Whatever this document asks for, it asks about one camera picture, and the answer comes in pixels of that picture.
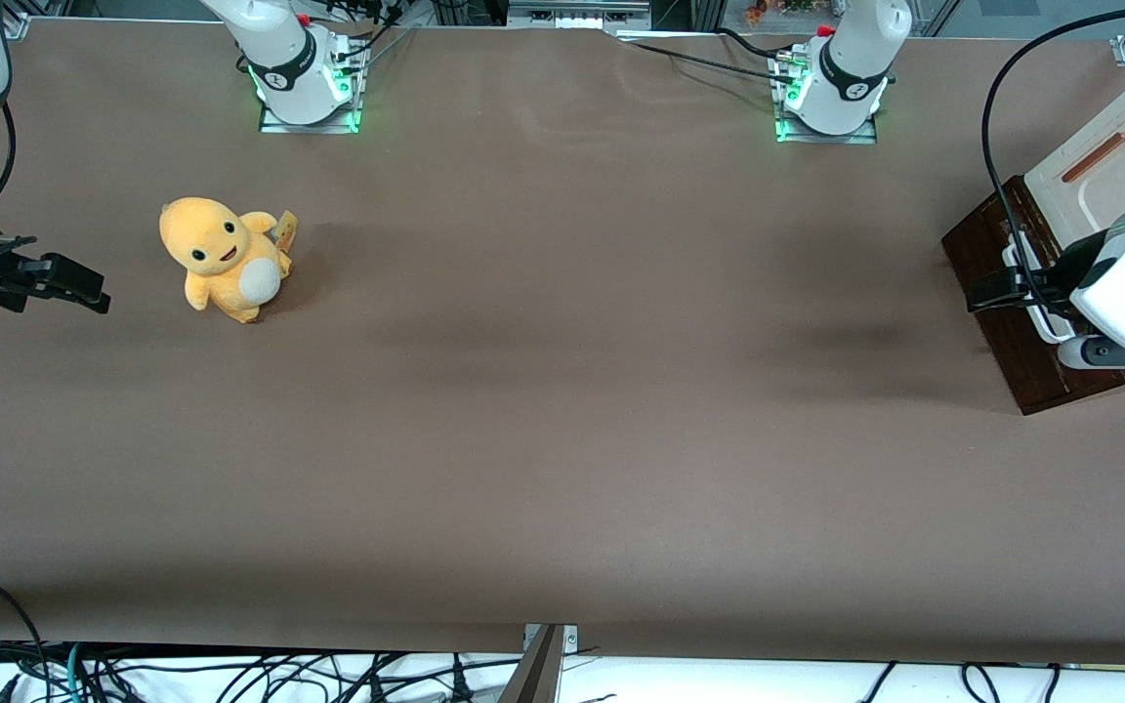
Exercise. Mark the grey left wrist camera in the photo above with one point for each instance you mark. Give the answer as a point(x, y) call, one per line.
point(1075, 353)

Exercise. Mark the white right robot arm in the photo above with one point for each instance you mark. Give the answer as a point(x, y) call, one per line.
point(289, 59)

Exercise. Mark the yellow plush toy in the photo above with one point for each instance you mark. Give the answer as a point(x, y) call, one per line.
point(221, 254)

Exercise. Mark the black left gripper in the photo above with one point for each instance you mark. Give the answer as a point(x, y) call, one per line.
point(1076, 262)

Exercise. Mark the silver metal bracket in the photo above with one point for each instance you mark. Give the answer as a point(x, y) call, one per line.
point(567, 640)

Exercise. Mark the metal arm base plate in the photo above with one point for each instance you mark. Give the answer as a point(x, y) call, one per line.
point(792, 135)
point(274, 125)

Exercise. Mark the silver metal rack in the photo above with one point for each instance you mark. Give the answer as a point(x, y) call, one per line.
point(577, 14)

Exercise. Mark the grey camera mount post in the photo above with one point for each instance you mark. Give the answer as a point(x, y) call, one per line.
point(538, 674)

